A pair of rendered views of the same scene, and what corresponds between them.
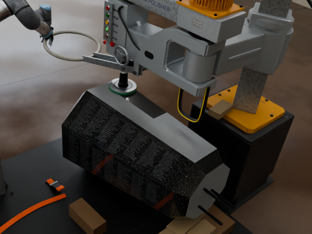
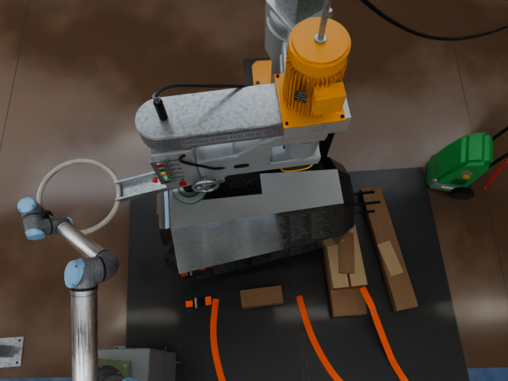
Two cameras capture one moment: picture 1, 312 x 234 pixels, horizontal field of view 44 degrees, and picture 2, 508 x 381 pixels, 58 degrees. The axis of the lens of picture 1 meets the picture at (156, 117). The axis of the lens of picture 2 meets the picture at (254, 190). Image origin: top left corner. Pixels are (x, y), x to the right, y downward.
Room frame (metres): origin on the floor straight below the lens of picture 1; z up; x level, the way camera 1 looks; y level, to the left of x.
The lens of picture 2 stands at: (1.60, 0.77, 3.47)
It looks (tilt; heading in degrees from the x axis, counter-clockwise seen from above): 69 degrees down; 314
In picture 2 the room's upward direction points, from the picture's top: 1 degrees counter-clockwise
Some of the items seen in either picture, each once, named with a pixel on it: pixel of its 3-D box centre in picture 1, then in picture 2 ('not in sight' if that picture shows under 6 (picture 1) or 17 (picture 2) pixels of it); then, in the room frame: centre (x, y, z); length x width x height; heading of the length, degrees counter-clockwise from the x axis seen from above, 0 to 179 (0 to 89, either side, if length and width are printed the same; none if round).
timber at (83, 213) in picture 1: (87, 218); (261, 297); (1.89, 0.41, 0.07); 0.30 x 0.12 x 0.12; 50
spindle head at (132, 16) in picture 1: (134, 32); (192, 151); (2.56, 0.23, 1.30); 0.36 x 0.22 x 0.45; 51
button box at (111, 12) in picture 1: (108, 21); (163, 171); (2.56, 0.42, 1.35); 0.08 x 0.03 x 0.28; 51
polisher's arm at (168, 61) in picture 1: (165, 52); (252, 147); (2.35, -0.01, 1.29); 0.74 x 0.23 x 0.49; 51
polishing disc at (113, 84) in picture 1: (123, 85); (190, 186); (2.61, 0.29, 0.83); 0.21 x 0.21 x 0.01
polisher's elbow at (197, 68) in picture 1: (199, 61); (301, 134); (2.19, -0.22, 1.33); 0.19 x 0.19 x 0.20
